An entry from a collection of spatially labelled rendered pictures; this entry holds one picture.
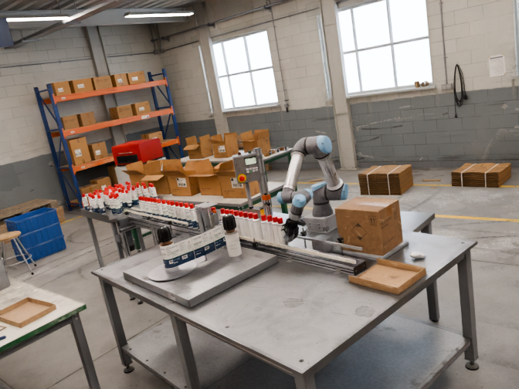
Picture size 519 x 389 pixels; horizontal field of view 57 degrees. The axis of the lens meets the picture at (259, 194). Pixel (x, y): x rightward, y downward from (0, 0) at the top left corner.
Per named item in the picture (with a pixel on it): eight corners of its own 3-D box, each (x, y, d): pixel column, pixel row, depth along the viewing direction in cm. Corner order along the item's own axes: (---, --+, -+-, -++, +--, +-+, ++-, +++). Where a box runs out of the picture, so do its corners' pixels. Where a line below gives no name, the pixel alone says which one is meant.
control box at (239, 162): (236, 181, 333) (232, 155, 328) (260, 177, 334) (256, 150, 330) (238, 184, 323) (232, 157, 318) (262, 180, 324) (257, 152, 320)
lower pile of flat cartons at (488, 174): (450, 186, 678) (449, 171, 673) (465, 176, 715) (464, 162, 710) (499, 187, 633) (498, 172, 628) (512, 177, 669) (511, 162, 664)
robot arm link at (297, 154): (291, 134, 317) (273, 198, 295) (306, 133, 311) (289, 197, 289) (298, 145, 325) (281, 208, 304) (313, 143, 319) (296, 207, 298)
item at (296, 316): (91, 273, 343) (90, 271, 343) (247, 210, 436) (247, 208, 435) (303, 377, 186) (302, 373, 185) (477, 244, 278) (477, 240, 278)
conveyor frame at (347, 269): (189, 235, 384) (188, 230, 383) (200, 231, 391) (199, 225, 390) (354, 275, 260) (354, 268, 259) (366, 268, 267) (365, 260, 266)
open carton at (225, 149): (208, 159, 796) (204, 137, 787) (226, 153, 824) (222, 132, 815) (224, 159, 769) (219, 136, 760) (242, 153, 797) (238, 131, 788)
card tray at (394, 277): (349, 282, 254) (347, 275, 253) (378, 264, 270) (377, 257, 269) (398, 295, 232) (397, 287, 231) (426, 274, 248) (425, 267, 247)
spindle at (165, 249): (162, 271, 301) (152, 228, 294) (174, 265, 307) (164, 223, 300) (170, 273, 294) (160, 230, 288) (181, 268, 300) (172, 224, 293)
